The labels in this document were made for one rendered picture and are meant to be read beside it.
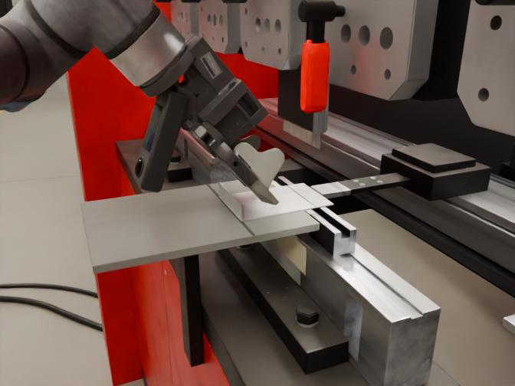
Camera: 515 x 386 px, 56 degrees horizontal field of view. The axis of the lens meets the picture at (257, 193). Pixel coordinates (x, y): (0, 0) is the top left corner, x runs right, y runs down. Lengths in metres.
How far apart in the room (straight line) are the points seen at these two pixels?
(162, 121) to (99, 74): 0.89
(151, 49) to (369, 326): 0.35
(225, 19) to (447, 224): 0.45
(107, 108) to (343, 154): 0.72
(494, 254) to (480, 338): 1.47
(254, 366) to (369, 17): 0.37
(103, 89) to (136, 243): 0.91
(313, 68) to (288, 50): 0.12
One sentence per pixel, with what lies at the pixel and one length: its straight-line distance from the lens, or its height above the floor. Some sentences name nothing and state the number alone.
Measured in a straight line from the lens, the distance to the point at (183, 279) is 0.64.
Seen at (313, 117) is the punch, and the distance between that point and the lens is 0.58.
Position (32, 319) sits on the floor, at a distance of 2.30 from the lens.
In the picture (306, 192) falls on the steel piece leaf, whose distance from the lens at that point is 0.67.
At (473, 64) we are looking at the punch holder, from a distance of 0.34.
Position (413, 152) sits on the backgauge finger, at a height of 1.03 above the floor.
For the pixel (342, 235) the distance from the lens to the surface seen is 0.58.
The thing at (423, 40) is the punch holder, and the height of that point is 1.22.
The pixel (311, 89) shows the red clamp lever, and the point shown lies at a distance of 0.44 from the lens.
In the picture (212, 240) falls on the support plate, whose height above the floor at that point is 1.00.
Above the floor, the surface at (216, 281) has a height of 0.88.
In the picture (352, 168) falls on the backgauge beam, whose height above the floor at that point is 0.95.
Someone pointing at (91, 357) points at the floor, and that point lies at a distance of 2.02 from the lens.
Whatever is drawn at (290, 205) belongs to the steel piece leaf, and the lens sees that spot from 0.63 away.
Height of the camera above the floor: 1.25
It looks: 22 degrees down
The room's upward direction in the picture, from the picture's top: straight up
